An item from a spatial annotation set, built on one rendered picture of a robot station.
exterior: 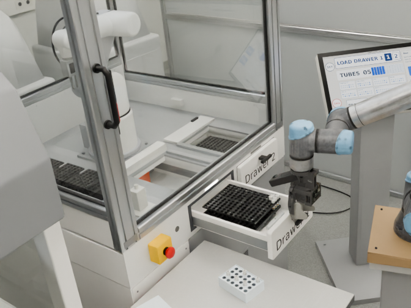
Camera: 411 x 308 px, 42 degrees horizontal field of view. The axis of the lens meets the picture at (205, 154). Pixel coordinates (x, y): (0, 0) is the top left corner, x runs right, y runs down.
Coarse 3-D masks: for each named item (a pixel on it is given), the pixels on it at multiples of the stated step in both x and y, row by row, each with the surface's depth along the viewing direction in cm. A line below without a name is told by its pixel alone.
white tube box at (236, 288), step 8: (232, 272) 178; (240, 272) 178; (248, 272) 176; (224, 280) 174; (232, 280) 174; (240, 280) 173; (248, 280) 173; (224, 288) 175; (232, 288) 171; (240, 288) 171; (248, 288) 171; (256, 288) 170; (240, 296) 170; (248, 296) 168
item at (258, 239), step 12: (228, 180) 210; (216, 192) 207; (264, 192) 202; (276, 192) 199; (192, 216) 194; (204, 216) 191; (204, 228) 193; (216, 228) 189; (228, 228) 186; (240, 228) 182; (264, 228) 190; (240, 240) 184; (252, 240) 181; (264, 240) 178
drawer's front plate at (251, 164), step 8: (272, 144) 229; (256, 152) 221; (264, 152) 225; (272, 152) 230; (248, 160) 216; (256, 160) 221; (240, 168) 212; (248, 168) 217; (256, 168) 222; (264, 168) 228; (240, 176) 213; (248, 176) 218; (256, 176) 223; (248, 184) 219
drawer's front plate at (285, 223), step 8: (288, 216) 180; (280, 224) 176; (288, 224) 181; (304, 224) 192; (272, 232) 172; (280, 232) 177; (296, 232) 188; (272, 240) 173; (288, 240) 184; (272, 248) 175; (280, 248) 180; (272, 256) 176
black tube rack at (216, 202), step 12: (228, 192) 201; (240, 192) 200; (252, 192) 199; (204, 204) 196; (216, 204) 195; (228, 204) 194; (240, 204) 193; (252, 204) 193; (264, 204) 192; (216, 216) 193; (228, 216) 193; (240, 216) 187; (252, 216) 191; (264, 216) 190; (252, 228) 185
